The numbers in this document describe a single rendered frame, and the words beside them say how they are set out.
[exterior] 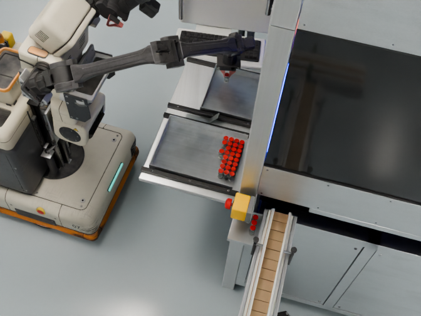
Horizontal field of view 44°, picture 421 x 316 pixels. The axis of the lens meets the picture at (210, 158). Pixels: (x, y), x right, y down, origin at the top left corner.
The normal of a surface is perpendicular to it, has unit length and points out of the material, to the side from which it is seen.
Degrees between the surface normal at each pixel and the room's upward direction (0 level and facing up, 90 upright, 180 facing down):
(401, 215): 90
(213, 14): 90
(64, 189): 0
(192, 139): 0
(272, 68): 90
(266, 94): 90
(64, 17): 42
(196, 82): 0
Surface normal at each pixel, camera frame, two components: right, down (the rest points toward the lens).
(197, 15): -0.14, 0.82
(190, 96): 0.04, -0.55
